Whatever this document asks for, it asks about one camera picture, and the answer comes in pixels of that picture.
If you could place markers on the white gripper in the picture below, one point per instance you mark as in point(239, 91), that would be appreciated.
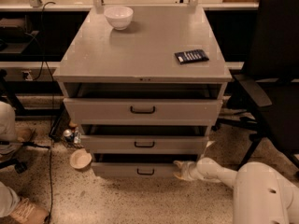
point(204, 168)

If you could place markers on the grey bottom drawer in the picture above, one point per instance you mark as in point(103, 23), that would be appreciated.
point(134, 169)

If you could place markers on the grey drawer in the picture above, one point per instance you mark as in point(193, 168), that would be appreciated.
point(134, 169)
point(143, 112)
point(121, 144)

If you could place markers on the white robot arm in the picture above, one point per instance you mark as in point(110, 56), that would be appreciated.
point(261, 195)

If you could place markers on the grey middle drawer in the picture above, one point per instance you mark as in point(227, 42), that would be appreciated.
point(121, 144)

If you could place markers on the grey drawer cabinet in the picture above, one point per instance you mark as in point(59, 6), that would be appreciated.
point(139, 63)

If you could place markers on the grey top drawer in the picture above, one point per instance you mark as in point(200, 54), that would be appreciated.
point(143, 112)

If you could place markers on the small bowl on floor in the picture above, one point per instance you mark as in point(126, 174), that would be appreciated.
point(80, 159)

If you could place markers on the drink can on floor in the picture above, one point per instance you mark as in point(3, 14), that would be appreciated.
point(68, 135)

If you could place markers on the black office chair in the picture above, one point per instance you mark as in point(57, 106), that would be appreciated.
point(267, 86)

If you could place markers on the tan sneaker near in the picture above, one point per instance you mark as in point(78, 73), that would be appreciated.
point(27, 212)

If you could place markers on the tan sneaker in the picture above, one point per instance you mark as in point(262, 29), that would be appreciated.
point(25, 134)
point(27, 212)

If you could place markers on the tan sneaker far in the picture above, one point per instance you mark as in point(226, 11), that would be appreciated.
point(25, 134)

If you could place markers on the white bowl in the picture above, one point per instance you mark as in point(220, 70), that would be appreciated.
point(119, 17)

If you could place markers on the light trouser leg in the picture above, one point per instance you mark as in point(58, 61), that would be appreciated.
point(7, 123)

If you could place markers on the wall power outlet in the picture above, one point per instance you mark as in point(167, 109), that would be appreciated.
point(27, 75)

